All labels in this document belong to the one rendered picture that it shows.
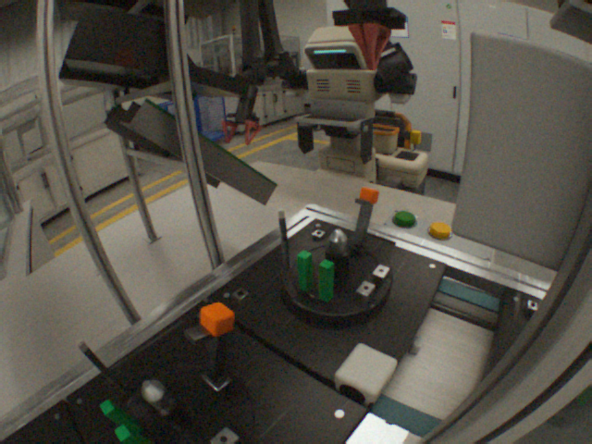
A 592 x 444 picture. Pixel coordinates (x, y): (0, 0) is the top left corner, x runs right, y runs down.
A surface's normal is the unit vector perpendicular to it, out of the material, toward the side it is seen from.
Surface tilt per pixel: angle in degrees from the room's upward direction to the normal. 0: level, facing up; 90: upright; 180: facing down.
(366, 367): 0
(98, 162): 90
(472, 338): 0
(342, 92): 98
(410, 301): 0
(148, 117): 90
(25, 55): 90
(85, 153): 90
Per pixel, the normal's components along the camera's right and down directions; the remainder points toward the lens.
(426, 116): -0.58, 0.45
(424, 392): -0.07, -0.85
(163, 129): 0.65, 0.36
